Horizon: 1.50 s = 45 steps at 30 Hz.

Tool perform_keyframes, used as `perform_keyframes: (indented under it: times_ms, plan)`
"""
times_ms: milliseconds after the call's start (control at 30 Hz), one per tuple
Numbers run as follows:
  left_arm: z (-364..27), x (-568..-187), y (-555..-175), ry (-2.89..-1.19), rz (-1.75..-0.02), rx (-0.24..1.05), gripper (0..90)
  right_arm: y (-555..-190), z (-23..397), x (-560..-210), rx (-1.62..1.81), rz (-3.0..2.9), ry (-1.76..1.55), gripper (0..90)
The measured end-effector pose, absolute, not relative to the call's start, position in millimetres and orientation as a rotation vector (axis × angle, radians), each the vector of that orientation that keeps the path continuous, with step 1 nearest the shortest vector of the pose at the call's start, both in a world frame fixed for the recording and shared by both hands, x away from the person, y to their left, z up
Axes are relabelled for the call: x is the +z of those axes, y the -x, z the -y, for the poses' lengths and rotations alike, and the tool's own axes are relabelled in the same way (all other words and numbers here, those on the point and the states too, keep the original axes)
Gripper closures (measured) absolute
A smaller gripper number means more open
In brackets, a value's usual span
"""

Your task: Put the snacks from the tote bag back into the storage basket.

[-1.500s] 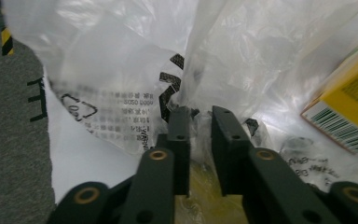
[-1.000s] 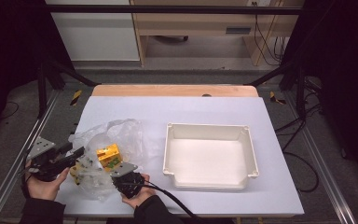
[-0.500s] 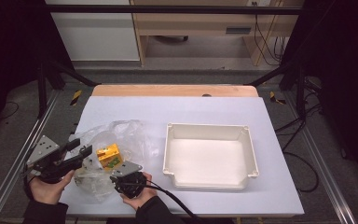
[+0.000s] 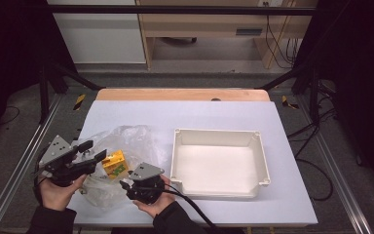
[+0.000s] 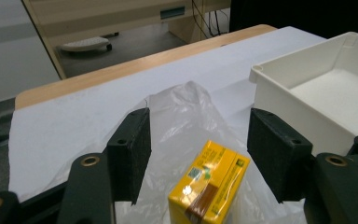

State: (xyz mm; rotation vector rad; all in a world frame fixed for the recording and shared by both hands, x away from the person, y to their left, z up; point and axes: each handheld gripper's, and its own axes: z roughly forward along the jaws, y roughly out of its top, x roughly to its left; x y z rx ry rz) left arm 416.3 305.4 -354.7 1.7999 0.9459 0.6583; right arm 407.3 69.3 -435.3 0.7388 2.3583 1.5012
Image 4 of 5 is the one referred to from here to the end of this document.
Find yellow black tape strip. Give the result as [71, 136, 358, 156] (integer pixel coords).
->
[73, 94, 87, 111]
[280, 95, 300, 110]

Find black floor cable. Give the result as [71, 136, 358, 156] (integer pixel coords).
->
[286, 106, 339, 202]

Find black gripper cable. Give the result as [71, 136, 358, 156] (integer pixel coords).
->
[135, 184, 223, 234]

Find yellow carton box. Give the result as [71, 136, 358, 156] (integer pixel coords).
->
[101, 149, 130, 180]

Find black metal frame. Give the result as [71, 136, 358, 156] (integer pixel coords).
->
[38, 3, 322, 126]

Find clear printed plastic bag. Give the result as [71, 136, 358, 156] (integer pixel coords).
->
[77, 125, 170, 210]

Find grey footrest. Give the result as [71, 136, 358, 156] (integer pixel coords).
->
[159, 36, 198, 45]

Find hanging black cables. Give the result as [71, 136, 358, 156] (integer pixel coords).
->
[264, 14, 301, 70]

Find white plastic bin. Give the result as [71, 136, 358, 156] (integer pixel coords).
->
[169, 128, 272, 199]

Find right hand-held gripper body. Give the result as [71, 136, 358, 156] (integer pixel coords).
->
[126, 162, 167, 205]

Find white table mat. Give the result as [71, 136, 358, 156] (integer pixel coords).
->
[67, 99, 319, 227]

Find person's right hand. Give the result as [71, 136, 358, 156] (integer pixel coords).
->
[131, 175, 177, 218]

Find white cabinet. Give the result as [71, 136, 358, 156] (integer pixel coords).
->
[47, 0, 147, 64]

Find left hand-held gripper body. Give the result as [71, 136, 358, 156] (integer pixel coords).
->
[38, 135, 96, 188]

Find aluminium floor rail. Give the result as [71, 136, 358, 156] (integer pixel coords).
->
[296, 96, 374, 234]
[0, 94, 63, 234]

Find person's left hand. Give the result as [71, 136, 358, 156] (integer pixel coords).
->
[39, 174, 89, 213]

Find wooden desk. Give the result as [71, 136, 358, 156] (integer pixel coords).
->
[135, 0, 319, 71]

